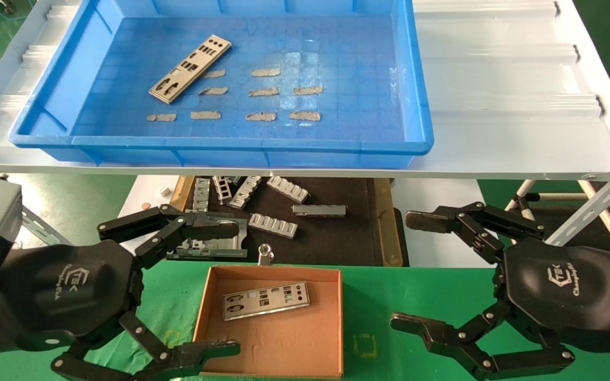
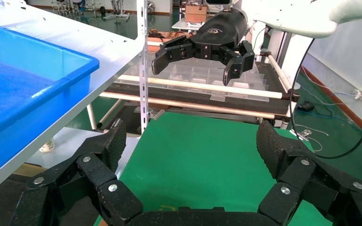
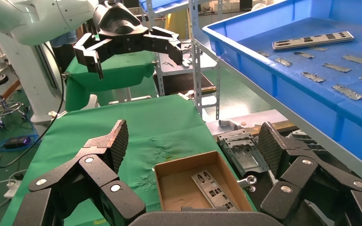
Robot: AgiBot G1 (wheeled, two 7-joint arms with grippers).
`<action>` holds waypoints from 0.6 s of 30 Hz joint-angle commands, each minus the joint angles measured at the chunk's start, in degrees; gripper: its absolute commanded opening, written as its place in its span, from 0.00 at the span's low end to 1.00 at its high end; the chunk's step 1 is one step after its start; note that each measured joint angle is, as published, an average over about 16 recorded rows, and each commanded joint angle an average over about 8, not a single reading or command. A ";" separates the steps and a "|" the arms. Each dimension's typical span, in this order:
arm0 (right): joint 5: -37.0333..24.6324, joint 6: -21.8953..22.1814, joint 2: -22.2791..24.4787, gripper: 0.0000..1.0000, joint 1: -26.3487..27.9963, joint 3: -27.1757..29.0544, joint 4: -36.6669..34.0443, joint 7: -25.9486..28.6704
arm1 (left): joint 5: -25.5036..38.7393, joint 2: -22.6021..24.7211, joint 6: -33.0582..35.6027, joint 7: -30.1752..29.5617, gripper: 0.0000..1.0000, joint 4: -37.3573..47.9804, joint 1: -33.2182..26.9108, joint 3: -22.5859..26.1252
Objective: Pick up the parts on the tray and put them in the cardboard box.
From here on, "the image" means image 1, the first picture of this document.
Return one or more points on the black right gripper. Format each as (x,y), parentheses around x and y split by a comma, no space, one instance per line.
(564,286)

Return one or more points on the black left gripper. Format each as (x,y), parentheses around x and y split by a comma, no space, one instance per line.
(72,286)

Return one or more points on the brown cardboard box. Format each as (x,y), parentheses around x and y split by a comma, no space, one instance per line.
(284,344)

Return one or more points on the silver slotted shield plate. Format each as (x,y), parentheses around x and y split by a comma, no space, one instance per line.
(194,66)

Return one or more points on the blue plastic tray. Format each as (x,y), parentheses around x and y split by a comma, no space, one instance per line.
(337,63)

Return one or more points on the large grey metal chassis plate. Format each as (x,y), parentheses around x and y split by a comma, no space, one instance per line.
(220,248)

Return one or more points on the silver shield plate oval holes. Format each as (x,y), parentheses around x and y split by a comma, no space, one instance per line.
(262,301)

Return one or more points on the green cloth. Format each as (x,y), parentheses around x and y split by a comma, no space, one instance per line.
(379,296)

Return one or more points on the small white cap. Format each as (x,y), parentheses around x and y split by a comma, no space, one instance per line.
(164,190)

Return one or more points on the grey closed metal bar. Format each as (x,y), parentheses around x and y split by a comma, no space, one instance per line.
(319,210)

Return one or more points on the perforated metal angle brace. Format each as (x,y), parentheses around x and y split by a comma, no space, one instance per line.
(40,227)
(591,211)

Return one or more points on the grey tape strip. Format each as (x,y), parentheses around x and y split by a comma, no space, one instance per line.
(307,90)
(263,92)
(161,117)
(266,72)
(213,91)
(213,73)

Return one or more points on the white metal shelf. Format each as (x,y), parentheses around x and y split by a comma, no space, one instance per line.
(495,106)

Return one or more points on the grey slotted metal bracket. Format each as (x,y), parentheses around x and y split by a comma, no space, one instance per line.
(222,188)
(202,194)
(273,225)
(287,189)
(245,191)

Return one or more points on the black mat wooden frame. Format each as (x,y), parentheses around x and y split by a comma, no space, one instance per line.
(337,238)

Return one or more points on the white pipe frame black joints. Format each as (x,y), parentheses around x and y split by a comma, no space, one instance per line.
(525,189)

